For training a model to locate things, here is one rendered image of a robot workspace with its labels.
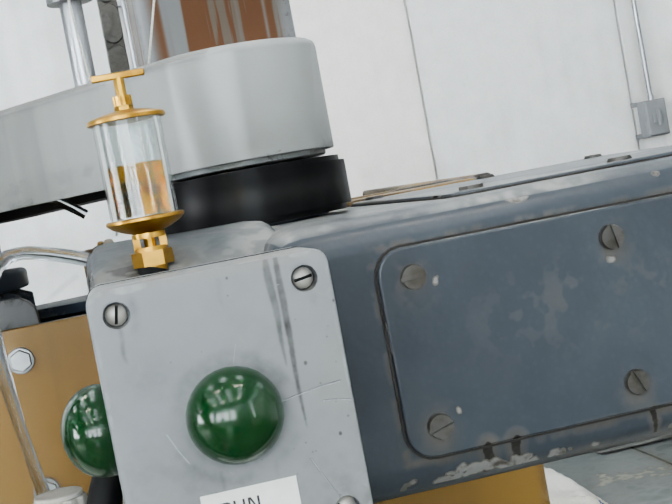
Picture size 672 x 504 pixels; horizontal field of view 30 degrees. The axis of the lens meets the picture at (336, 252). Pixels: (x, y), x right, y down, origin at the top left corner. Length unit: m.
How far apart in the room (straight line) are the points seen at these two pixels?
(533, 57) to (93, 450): 5.63
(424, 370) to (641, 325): 0.08
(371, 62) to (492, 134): 0.66
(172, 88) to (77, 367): 0.29
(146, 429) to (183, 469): 0.02
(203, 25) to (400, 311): 0.53
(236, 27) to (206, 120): 0.39
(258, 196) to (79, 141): 0.11
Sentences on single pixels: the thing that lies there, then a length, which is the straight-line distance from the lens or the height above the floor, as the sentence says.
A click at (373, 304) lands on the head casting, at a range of 0.44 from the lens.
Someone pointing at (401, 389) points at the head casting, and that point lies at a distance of 0.45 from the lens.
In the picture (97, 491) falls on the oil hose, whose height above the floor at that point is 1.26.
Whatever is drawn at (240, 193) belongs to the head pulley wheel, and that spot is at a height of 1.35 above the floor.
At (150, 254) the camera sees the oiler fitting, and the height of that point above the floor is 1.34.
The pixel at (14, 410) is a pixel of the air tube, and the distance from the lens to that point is 0.63.
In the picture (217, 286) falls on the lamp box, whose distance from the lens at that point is 0.38.
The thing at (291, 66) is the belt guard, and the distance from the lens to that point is 0.56.
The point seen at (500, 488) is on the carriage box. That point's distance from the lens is 0.77.
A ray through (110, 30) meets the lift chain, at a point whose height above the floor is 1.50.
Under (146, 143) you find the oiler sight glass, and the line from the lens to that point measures 0.45.
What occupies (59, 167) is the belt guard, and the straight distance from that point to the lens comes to 0.63.
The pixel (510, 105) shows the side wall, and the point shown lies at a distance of 5.92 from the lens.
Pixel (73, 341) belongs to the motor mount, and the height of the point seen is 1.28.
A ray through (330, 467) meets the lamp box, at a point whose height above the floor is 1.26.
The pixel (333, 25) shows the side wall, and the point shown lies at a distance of 5.76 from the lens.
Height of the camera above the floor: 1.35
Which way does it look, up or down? 3 degrees down
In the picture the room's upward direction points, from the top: 11 degrees counter-clockwise
